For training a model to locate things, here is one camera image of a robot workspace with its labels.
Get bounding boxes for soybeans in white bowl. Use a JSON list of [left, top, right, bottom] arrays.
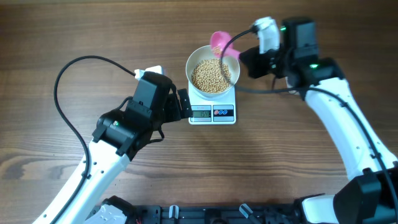
[[192, 59, 231, 93]]

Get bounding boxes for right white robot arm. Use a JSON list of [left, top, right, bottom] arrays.
[[239, 17, 397, 223]]

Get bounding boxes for white bowl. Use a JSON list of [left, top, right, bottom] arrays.
[[185, 45, 241, 99]]

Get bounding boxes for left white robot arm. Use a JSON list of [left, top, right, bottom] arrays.
[[35, 72, 192, 223]]

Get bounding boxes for white digital kitchen scale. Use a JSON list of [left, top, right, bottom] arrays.
[[188, 83, 236, 125]]

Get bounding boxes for clear container of soybeans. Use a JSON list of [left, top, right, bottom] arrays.
[[285, 76, 300, 95]]

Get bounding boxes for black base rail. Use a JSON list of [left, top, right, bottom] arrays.
[[130, 204, 303, 224]]

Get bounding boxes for pink plastic measuring scoop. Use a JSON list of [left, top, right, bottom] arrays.
[[210, 31, 240, 60]]

